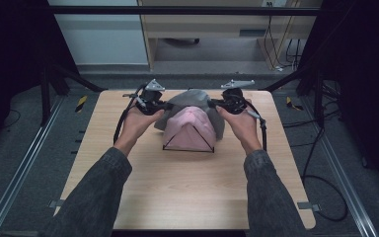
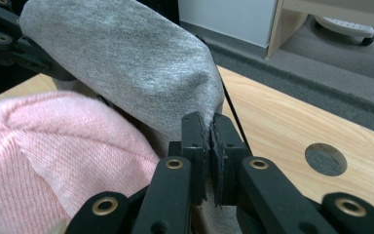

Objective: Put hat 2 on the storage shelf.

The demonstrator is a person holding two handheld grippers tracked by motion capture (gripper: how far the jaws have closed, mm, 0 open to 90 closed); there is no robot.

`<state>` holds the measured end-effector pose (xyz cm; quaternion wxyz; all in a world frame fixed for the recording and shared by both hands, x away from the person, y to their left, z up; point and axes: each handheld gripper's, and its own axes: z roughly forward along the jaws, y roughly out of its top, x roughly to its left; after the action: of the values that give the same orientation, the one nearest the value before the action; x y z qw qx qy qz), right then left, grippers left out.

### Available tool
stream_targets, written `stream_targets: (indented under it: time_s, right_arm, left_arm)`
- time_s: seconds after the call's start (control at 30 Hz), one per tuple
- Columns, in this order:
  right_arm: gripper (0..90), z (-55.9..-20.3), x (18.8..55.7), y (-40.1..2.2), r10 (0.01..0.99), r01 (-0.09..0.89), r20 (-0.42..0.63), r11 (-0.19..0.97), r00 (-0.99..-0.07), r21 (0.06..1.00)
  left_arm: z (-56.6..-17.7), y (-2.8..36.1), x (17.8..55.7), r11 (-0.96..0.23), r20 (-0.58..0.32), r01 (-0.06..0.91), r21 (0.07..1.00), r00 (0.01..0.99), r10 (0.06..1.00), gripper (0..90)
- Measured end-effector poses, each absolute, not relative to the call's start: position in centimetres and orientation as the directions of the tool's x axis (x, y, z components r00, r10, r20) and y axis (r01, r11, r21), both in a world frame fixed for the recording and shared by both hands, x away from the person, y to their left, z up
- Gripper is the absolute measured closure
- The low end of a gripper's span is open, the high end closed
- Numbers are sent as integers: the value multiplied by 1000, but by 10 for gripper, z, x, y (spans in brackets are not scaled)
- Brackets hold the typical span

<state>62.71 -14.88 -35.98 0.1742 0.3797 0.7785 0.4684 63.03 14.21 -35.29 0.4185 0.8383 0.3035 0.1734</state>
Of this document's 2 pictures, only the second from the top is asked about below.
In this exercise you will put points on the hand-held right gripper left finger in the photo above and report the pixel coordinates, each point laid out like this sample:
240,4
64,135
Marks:
191,146

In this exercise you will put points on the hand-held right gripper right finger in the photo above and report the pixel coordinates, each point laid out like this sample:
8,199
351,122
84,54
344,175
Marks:
229,146

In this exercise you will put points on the grey beanie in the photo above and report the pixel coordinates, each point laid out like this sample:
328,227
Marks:
126,58

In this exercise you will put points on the pink knit beanie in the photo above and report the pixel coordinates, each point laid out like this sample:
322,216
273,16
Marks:
55,169

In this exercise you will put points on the white cabinet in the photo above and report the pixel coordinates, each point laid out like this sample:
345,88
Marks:
227,19

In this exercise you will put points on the wooden cabinet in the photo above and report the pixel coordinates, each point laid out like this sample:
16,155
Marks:
337,9

